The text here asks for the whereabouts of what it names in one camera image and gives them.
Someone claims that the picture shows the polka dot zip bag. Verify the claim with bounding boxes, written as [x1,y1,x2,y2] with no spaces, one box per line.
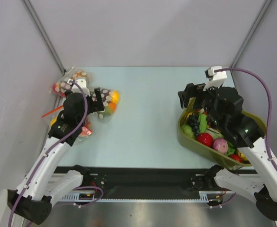
[51,67,94,98]
[92,87,120,121]

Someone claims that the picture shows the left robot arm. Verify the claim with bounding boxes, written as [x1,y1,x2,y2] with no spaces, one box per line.
[7,88,104,225]

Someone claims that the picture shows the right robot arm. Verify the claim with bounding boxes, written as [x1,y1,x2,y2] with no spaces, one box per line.
[178,83,277,221]

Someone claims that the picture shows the yellow fake lemon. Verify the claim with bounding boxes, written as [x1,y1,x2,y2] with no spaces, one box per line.
[50,117,57,127]

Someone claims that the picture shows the dark fake grape bunch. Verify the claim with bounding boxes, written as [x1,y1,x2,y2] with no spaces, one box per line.
[187,114,200,137]

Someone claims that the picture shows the orange zipper clear bag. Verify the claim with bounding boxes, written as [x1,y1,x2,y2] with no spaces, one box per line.
[42,105,93,141]

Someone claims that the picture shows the green fake lettuce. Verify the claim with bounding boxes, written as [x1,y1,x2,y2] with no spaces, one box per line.
[181,124,195,140]

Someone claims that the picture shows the red fake apple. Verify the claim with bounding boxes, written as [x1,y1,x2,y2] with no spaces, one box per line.
[196,132,214,147]

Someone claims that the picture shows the pink fake onion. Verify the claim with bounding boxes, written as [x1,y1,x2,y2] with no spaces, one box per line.
[213,138,229,155]

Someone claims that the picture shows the red fake tomato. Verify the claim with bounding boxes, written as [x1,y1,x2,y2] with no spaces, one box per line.
[229,154,241,163]

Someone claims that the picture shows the olive green plastic bin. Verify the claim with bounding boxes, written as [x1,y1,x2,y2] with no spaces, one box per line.
[177,103,267,171]

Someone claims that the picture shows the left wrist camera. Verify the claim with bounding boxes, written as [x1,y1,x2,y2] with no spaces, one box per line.
[68,77,90,96]

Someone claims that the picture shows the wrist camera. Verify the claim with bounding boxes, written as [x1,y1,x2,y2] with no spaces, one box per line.
[203,66,227,91]
[68,77,90,96]

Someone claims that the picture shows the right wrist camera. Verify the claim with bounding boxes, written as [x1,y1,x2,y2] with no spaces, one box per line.
[203,66,227,91]

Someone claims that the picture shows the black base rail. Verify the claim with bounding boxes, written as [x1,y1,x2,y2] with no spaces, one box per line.
[50,165,257,201]

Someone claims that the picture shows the left aluminium frame post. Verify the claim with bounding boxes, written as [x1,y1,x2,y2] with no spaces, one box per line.
[21,0,66,75]

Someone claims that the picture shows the aluminium frame post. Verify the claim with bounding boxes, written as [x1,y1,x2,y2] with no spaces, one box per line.
[21,0,66,75]
[230,0,273,67]

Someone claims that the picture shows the right aluminium frame post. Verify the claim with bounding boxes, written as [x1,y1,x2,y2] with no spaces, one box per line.
[230,0,273,67]

